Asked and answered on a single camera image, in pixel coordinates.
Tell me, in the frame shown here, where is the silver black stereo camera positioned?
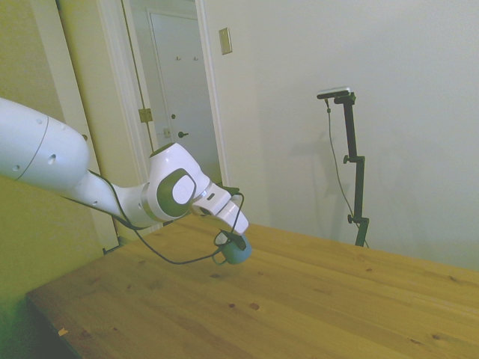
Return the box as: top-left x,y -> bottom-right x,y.
316,85 -> 355,100

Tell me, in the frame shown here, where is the white open door leaf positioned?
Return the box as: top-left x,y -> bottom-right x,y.
55,0 -> 158,246

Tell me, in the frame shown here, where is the white panel door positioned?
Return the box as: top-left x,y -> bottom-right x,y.
148,10 -> 223,188

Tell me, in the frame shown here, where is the blue enamel mug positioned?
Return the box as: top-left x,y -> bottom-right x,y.
212,233 -> 253,267

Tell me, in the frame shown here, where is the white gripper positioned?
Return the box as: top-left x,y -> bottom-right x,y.
189,182 -> 250,252

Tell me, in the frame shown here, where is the beige light switch plate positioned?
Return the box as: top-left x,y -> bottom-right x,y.
218,26 -> 234,56

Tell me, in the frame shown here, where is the black jointed camera stand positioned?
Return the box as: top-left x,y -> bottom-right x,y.
333,93 -> 371,248

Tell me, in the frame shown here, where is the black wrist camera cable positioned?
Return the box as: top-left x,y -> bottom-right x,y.
86,168 -> 246,266

